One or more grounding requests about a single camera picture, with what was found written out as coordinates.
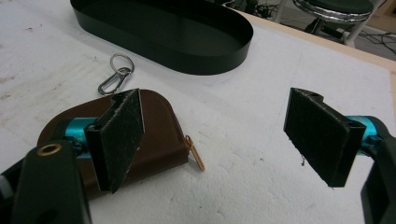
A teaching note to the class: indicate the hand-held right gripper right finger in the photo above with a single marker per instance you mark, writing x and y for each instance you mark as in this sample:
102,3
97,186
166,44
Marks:
323,137

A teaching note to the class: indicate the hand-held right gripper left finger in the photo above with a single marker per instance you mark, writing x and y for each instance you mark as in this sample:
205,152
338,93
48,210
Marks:
116,140

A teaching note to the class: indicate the brown leather zip pouch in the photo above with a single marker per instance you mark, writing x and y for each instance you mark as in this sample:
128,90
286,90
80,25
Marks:
162,130

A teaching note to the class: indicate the black oval metal tray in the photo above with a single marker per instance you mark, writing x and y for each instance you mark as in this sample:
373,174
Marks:
165,34

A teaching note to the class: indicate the black round stool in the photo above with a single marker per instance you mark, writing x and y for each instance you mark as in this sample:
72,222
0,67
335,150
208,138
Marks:
336,15

